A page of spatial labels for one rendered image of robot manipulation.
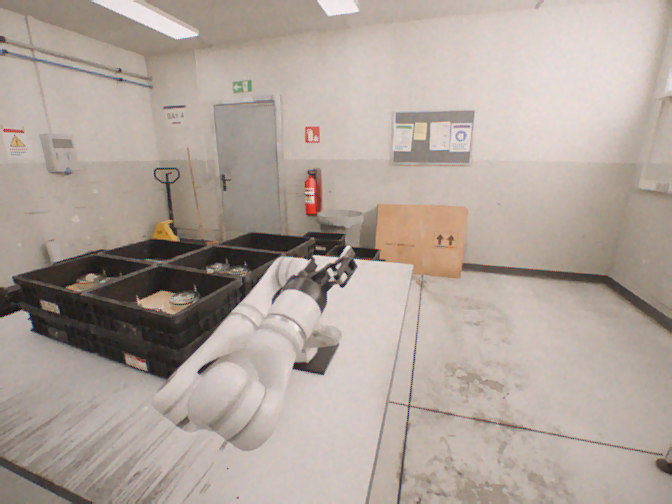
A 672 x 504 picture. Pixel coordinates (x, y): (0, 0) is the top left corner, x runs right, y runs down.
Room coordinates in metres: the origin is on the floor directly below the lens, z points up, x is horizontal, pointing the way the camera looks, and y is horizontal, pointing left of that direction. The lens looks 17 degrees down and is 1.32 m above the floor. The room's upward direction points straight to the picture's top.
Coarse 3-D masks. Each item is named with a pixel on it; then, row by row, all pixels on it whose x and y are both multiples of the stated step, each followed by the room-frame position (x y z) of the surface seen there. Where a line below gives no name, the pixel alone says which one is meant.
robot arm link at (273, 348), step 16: (272, 320) 0.38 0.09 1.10; (288, 320) 0.38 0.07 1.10; (256, 336) 0.36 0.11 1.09; (272, 336) 0.35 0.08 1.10; (288, 336) 0.36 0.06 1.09; (304, 336) 0.38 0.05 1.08; (256, 352) 0.34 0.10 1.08; (272, 352) 0.34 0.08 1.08; (288, 352) 0.35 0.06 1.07; (256, 368) 0.35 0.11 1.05; (272, 368) 0.33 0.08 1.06; (288, 368) 0.33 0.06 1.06; (272, 384) 0.32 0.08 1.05; (272, 400) 0.29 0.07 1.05; (256, 416) 0.27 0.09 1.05; (272, 416) 0.28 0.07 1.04; (240, 432) 0.26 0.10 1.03; (256, 432) 0.26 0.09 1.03; (272, 432) 0.28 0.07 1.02; (240, 448) 0.26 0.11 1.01; (256, 448) 0.26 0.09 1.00
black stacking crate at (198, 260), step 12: (204, 252) 1.33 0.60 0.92; (216, 252) 1.38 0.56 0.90; (228, 252) 1.36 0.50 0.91; (240, 252) 1.33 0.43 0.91; (252, 252) 1.31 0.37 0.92; (180, 264) 1.20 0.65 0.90; (192, 264) 1.26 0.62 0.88; (204, 264) 1.32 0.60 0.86; (240, 264) 1.33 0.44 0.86; (252, 264) 1.31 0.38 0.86; (240, 288) 1.00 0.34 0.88; (252, 288) 1.03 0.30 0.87; (240, 300) 1.01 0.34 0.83
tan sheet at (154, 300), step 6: (156, 294) 1.06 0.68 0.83; (162, 294) 1.06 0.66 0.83; (168, 294) 1.06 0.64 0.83; (144, 300) 1.01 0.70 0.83; (150, 300) 1.01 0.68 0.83; (156, 300) 1.01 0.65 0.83; (162, 300) 1.01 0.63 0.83; (168, 300) 1.01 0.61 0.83; (144, 306) 0.96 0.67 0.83; (150, 306) 0.96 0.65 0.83; (156, 306) 0.96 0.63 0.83; (168, 306) 0.96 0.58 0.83; (168, 312) 0.92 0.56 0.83; (174, 312) 0.92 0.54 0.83
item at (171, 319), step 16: (144, 272) 1.04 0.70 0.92; (192, 272) 1.04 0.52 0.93; (96, 288) 0.88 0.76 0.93; (224, 288) 0.89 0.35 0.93; (96, 304) 0.81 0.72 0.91; (112, 304) 0.79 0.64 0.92; (128, 304) 0.78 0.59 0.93; (192, 304) 0.78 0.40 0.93; (208, 304) 0.82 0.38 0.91; (160, 320) 0.72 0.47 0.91; (176, 320) 0.71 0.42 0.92
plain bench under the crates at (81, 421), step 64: (320, 256) 1.94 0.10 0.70; (0, 320) 1.07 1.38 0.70; (320, 320) 1.10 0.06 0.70; (384, 320) 1.10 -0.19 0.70; (0, 384) 0.71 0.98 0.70; (64, 384) 0.71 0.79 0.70; (128, 384) 0.72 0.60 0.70; (320, 384) 0.73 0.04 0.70; (384, 384) 0.73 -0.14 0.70; (0, 448) 0.50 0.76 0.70; (64, 448) 0.51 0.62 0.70; (128, 448) 0.51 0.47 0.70; (192, 448) 0.52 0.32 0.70; (320, 448) 0.52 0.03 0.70
